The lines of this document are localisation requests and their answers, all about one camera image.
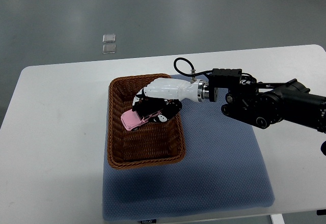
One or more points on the upper floor plate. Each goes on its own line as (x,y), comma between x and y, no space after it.
(109,38)

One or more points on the pink toy car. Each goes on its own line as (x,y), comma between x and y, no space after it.
(132,121)

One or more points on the blue-grey padded mat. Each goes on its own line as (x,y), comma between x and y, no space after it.
(223,170)

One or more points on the brown wicker basket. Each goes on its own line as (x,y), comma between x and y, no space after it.
(153,144)

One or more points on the white table leg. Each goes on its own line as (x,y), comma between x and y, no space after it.
(277,219)

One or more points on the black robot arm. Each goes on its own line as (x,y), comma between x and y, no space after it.
(262,104)

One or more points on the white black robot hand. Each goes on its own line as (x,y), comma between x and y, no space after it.
(160,100)

